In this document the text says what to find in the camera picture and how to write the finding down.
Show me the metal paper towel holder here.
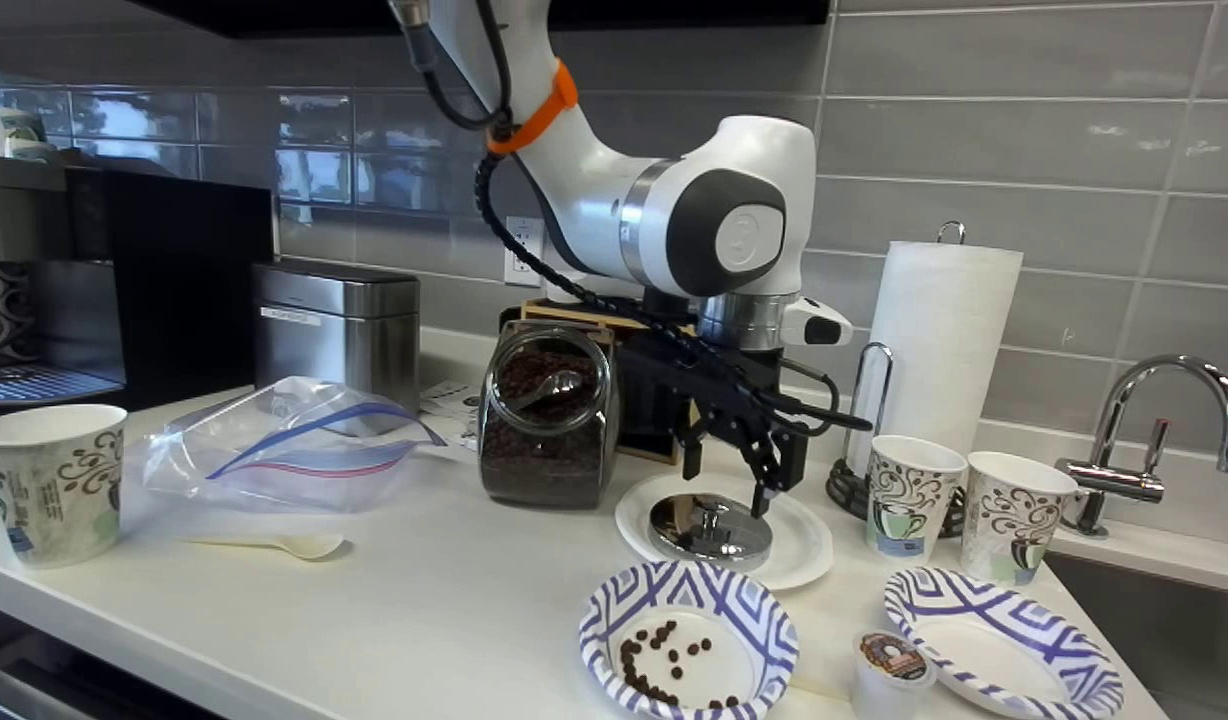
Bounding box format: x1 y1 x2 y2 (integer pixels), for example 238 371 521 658
826 216 977 526

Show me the stainless steel countertop bin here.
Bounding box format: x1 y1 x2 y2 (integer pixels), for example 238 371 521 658
248 256 424 413

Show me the metal coffee scoop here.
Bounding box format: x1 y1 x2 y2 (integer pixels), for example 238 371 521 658
497 358 600 421

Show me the plain white paper plate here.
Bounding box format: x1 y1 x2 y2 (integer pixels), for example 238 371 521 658
612 474 841 595

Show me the chrome kitchen faucet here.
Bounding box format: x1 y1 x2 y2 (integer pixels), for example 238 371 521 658
1052 353 1228 542

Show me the black coffee machine with screen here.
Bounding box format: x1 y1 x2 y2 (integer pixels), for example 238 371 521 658
0 155 282 416

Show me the clear plastic zip bag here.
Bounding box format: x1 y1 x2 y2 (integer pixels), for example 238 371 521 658
137 371 447 515

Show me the white paper towel roll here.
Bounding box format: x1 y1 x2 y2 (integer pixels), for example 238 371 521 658
844 235 1029 474

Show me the white wall outlet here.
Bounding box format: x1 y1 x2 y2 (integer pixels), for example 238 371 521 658
499 241 550 293

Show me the dark overhead cabinet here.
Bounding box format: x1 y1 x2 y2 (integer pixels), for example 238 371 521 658
129 0 834 39

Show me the patterned paper cup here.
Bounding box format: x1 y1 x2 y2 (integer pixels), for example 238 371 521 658
0 400 133 567
962 448 1089 592
865 434 967 559

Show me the orange cable strap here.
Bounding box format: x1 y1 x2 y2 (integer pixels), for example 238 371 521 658
485 59 586 162

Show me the white plastic spoon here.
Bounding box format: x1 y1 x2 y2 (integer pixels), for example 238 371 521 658
189 530 352 566

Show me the empty blue patterned paper bowl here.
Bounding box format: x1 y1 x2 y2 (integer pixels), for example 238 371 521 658
879 566 1130 720

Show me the patterned bowl with coffee beans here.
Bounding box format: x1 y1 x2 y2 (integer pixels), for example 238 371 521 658
578 558 804 720

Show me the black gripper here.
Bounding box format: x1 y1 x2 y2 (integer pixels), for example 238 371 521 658
622 327 818 526

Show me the glass jar of coffee beans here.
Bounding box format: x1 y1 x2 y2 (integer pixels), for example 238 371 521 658
471 322 624 515

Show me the dark kitchen sink basin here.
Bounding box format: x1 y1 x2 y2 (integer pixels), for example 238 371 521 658
1046 549 1228 720

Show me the round metal jar lid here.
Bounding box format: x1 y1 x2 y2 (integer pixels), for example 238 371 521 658
643 489 776 566

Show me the small white coffee pod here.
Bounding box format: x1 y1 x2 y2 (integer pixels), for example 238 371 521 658
849 630 940 720

